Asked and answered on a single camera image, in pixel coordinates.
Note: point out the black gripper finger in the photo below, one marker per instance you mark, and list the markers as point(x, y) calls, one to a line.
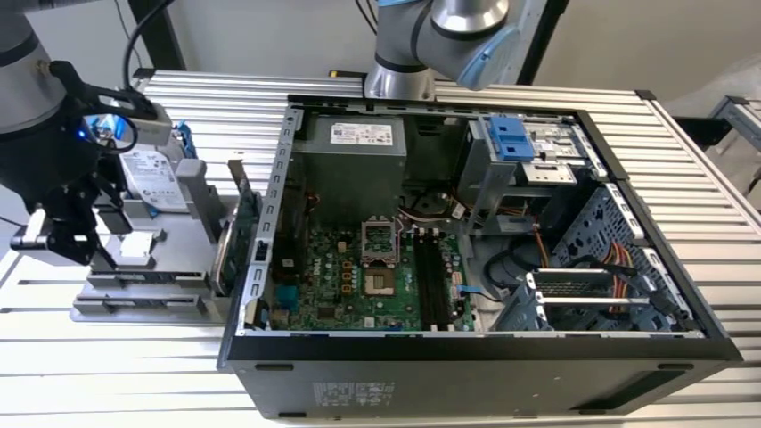
point(71, 223)
point(114, 191)

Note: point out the black RAM slot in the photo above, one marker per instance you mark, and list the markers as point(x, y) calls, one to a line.
point(443, 281)
point(427, 281)

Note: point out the hard disk in blue carrier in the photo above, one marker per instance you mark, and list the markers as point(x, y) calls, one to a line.
point(155, 178)

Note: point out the silver CPU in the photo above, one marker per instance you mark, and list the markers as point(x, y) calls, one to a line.
point(138, 246)

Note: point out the grey parts rack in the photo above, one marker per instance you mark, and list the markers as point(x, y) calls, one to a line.
point(179, 263)

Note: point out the green graphics card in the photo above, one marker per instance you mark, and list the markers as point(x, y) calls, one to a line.
point(240, 232)

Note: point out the green motherboard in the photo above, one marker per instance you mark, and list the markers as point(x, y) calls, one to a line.
point(322, 272)

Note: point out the grey power supply unit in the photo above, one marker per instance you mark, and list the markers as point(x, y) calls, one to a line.
point(351, 178)

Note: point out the yellow black connector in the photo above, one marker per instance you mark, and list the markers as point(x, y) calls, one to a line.
point(336, 73)

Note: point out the CPU socket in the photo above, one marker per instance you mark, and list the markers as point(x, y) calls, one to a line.
point(380, 282)

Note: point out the black round fan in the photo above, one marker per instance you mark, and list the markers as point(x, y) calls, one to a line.
point(428, 205)

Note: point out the open black PC case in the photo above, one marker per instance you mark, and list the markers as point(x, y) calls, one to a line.
point(416, 379)

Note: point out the blue drive latch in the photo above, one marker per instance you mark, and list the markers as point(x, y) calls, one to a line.
point(511, 138)

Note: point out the metal drive bay cage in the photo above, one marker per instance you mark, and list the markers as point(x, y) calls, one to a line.
point(547, 174)

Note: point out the metal disk bay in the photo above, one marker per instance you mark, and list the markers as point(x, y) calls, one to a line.
point(571, 283)

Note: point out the aluminium side table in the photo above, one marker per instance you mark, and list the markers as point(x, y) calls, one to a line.
point(738, 111)

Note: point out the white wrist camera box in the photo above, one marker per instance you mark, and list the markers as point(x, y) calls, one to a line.
point(154, 130)

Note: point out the black metal frame post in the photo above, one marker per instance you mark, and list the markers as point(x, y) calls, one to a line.
point(544, 44)
point(163, 40)

